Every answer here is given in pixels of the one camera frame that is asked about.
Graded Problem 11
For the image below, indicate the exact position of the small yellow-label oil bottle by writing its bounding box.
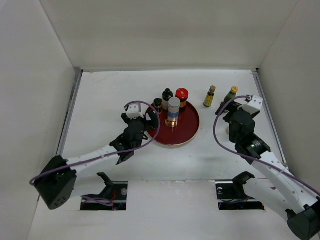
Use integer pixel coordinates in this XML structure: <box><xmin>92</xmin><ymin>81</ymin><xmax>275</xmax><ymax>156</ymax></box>
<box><xmin>203</xmin><ymin>85</ymin><xmax>216</xmax><ymax>108</ymax></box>

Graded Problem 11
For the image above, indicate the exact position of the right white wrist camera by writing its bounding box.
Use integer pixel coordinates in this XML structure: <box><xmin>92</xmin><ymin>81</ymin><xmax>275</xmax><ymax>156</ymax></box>
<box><xmin>239</xmin><ymin>95</ymin><xmax>264</xmax><ymax>115</ymax></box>

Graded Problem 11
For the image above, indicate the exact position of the right aluminium table rail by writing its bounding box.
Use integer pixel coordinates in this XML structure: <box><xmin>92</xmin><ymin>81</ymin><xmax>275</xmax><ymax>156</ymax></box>
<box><xmin>251</xmin><ymin>68</ymin><xmax>288</xmax><ymax>167</ymax></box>

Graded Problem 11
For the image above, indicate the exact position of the silver-lid blue-label jar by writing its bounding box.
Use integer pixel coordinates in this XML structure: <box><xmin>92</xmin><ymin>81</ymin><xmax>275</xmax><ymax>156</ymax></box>
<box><xmin>167</xmin><ymin>97</ymin><xmax>181</xmax><ymax>128</ymax></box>

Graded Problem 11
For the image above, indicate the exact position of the red-lid chili sauce jar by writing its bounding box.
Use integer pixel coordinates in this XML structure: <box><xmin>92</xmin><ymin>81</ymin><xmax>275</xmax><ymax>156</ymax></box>
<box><xmin>175</xmin><ymin>88</ymin><xmax>189</xmax><ymax>111</ymax></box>

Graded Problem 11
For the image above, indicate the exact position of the green-label red sauce bottle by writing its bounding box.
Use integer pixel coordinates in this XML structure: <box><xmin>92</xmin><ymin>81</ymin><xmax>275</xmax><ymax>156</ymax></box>
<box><xmin>223</xmin><ymin>86</ymin><xmax>239</xmax><ymax>103</ymax></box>

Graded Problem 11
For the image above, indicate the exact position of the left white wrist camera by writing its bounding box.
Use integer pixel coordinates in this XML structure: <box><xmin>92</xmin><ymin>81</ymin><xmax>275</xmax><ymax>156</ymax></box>
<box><xmin>125</xmin><ymin>103</ymin><xmax>144</xmax><ymax>120</ymax></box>

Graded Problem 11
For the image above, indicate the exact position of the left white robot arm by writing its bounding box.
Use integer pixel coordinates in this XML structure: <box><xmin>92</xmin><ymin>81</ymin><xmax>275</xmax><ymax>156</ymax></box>
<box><xmin>31</xmin><ymin>110</ymin><xmax>159</xmax><ymax>210</ymax></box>

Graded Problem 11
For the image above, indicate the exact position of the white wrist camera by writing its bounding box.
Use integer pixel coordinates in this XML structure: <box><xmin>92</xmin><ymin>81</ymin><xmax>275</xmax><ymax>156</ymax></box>
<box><xmin>239</xmin><ymin>95</ymin><xmax>264</xmax><ymax>115</ymax></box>
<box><xmin>125</xmin><ymin>103</ymin><xmax>144</xmax><ymax>120</ymax></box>

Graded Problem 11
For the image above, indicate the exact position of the black-top white salt grinder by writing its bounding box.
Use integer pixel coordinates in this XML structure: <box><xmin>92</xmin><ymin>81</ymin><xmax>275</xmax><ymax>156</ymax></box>
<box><xmin>162</xmin><ymin>88</ymin><xmax>174</xmax><ymax>111</ymax></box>

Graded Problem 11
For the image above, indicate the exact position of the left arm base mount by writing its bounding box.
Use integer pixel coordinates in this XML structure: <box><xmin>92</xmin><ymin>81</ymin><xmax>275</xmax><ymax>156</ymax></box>
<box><xmin>80</xmin><ymin>172</ymin><xmax>129</xmax><ymax>211</ymax></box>

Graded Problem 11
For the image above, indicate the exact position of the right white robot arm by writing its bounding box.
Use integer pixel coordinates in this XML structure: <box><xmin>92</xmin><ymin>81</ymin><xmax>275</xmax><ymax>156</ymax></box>
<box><xmin>216</xmin><ymin>96</ymin><xmax>320</xmax><ymax>240</ymax></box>

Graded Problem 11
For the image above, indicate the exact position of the black-cap pepper shaker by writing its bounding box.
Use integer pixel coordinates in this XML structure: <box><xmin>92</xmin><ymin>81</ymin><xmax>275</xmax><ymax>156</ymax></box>
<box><xmin>153</xmin><ymin>98</ymin><xmax>162</xmax><ymax>115</ymax></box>

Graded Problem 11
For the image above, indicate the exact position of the red round lacquer tray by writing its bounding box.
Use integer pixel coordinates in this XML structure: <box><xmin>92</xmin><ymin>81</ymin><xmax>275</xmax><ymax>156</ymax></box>
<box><xmin>147</xmin><ymin>102</ymin><xmax>200</xmax><ymax>146</ymax></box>

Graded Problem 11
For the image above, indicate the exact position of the aluminium table rail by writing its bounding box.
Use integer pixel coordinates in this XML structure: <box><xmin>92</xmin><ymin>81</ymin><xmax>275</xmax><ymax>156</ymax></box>
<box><xmin>53</xmin><ymin>67</ymin><xmax>84</xmax><ymax>157</ymax></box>
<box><xmin>251</xmin><ymin>68</ymin><xmax>288</xmax><ymax>167</ymax></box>

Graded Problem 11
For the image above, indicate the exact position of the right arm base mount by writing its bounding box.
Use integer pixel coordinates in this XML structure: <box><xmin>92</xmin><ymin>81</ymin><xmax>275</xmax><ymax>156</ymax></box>
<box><xmin>215</xmin><ymin>171</ymin><xmax>265</xmax><ymax>211</ymax></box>

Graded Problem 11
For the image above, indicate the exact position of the white-lid dark spice jar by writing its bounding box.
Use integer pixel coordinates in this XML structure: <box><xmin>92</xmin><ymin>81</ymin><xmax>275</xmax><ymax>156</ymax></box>
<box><xmin>144</xmin><ymin>109</ymin><xmax>159</xmax><ymax>131</ymax></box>

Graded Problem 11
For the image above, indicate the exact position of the left aluminium table rail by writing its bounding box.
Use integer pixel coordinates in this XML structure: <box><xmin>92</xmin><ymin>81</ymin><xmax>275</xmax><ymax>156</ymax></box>
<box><xmin>53</xmin><ymin>67</ymin><xmax>84</xmax><ymax>157</ymax></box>

